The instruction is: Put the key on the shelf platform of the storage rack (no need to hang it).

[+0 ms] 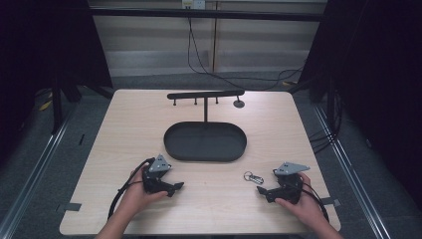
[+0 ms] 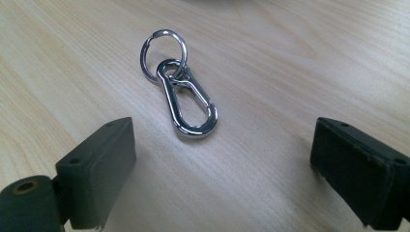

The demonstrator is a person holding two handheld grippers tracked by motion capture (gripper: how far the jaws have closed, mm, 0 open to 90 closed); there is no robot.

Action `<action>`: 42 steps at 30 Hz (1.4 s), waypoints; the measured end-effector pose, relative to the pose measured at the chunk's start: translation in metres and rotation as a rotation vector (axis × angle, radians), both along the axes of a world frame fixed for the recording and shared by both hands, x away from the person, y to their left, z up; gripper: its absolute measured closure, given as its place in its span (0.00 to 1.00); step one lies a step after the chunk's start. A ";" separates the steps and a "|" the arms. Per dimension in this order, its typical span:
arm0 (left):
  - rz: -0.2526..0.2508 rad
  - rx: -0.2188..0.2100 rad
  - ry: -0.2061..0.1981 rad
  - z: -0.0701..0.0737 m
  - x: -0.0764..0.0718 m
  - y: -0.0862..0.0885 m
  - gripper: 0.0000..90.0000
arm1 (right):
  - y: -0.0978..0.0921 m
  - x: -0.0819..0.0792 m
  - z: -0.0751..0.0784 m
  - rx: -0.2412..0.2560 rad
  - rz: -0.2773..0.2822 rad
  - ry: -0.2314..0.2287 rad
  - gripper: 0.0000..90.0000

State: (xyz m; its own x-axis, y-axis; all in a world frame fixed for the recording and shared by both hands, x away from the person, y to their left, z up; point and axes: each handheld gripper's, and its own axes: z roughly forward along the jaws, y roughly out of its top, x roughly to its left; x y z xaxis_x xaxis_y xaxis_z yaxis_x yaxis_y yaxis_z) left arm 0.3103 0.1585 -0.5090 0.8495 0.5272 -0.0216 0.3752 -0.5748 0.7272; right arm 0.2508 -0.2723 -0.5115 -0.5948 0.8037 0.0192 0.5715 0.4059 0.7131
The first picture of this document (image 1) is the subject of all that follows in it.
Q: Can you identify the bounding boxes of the person's right hand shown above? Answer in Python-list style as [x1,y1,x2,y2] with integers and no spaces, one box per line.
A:
[275,171,321,227]

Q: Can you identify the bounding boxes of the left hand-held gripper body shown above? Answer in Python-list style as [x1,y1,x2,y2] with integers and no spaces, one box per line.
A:
[142,153,174,195]

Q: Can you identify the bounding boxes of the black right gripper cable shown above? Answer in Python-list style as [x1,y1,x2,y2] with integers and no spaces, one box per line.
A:
[298,180,330,223]

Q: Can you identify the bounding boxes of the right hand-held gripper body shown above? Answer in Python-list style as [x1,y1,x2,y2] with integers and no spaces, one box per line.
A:
[272,161,312,204]

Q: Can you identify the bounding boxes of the dark curtain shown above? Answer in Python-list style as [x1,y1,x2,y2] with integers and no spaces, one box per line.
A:
[292,0,422,213]
[0,0,114,167]

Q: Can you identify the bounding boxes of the silver key ring with carabiner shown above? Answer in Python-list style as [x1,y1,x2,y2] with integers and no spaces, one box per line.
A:
[243,170,266,185]

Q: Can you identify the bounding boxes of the black horizontal frame bar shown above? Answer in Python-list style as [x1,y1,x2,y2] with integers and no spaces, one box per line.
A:
[89,7,328,23]

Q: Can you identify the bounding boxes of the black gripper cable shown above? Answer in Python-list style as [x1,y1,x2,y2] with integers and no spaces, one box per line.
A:
[298,180,330,223]
[106,156,156,220]

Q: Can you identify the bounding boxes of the black hanging wall cable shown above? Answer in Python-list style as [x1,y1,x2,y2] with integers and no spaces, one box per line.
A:
[186,9,306,92]

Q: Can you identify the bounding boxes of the metal floor rail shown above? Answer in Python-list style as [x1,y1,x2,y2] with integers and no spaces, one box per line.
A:
[0,106,81,239]
[312,103,394,239]

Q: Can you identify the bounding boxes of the person's left hand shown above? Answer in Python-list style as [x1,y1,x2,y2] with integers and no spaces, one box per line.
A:
[121,166,169,217]

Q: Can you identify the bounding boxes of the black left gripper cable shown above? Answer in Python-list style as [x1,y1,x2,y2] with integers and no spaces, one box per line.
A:
[106,156,156,220]

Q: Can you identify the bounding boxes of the bundle of black floor cables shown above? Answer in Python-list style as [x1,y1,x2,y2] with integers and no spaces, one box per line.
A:
[308,88,344,155]

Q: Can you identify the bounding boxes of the black metal stand leg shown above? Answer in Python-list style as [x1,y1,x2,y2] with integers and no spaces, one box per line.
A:
[50,78,65,136]

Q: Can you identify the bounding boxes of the black hook stand with tray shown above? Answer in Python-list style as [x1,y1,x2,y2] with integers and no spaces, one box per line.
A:
[162,89,249,163]

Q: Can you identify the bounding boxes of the white wall socket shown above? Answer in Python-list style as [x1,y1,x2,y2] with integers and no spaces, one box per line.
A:
[181,0,207,11]

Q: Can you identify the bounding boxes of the grey tape strip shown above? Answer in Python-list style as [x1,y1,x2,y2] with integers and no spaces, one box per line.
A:
[55,201,83,214]
[320,196,342,207]

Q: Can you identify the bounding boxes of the yellow floor object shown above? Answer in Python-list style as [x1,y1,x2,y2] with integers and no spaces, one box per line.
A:
[37,92,55,113]

